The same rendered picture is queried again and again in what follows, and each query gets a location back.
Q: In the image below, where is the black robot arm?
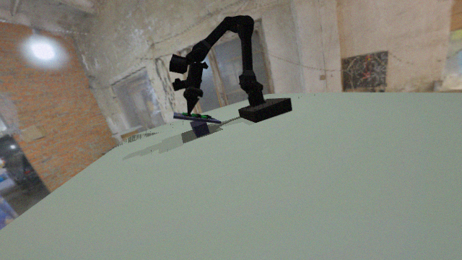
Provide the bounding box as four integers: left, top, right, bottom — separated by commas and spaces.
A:
169, 15, 265, 107

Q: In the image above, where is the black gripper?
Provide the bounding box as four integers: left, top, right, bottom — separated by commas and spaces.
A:
183, 74, 204, 113

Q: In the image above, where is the dark blue switch panel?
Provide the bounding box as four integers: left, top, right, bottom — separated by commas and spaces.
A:
173, 112, 221, 138

